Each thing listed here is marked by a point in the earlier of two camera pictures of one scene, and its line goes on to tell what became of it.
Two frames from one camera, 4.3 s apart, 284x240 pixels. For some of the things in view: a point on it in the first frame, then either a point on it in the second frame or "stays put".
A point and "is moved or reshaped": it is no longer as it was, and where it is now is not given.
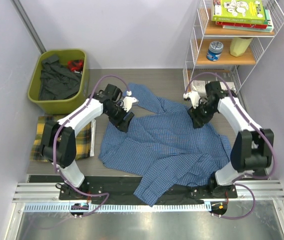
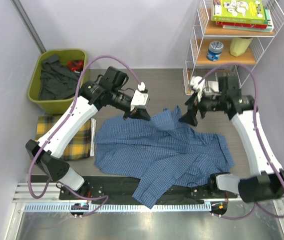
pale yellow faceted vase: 238,46 stays put
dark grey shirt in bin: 56,81 stays put
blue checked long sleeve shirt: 163,145 is moved or reshaped
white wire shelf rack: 230,56 stays put
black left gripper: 122,124 to 137,113
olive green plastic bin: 58,82 stays put
